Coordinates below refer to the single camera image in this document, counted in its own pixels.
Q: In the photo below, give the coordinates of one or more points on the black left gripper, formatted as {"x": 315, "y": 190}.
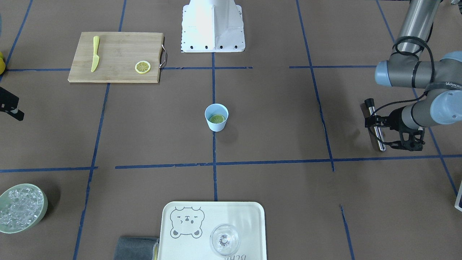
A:
{"x": 395, "y": 120}

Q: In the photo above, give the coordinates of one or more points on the lemon slice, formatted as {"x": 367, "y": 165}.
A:
{"x": 142, "y": 67}
{"x": 217, "y": 119}

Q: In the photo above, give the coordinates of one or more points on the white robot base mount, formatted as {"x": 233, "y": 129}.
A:
{"x": 212, "y": 26}

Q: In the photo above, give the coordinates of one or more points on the yellow lemon at edge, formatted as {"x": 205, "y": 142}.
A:
{"x": 2, "y": 64}

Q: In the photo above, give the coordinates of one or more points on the green bowl of ice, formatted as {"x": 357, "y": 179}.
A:
{"x": 22, "y": 207}

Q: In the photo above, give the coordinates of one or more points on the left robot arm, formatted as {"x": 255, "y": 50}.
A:
{"x": 412, "y": 65}

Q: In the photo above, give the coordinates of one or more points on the yellow plastic knife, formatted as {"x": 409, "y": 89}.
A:
{"x": 95, "y": 57}

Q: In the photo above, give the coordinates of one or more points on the grey folded cloth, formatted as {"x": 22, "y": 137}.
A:
{"x": 136, "y": 248}

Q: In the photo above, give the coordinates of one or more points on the cream bear tray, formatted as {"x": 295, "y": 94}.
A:
{"x": 186, "y": 229}

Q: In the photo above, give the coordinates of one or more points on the bamboo cutting board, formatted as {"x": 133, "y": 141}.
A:
{"x": 118, "y": 53}

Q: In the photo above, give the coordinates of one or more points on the light blue cup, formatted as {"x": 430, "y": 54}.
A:
{"x": 216, "y": 109}

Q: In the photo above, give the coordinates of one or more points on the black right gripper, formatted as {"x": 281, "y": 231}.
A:
{"x": 8, "y": 100}

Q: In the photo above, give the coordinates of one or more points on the steel muddler black tip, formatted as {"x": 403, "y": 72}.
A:
{"x": 374, "y": 130}

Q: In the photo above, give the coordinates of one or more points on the clear wine glass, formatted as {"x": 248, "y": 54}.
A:
{"x": 225, "y": 240}

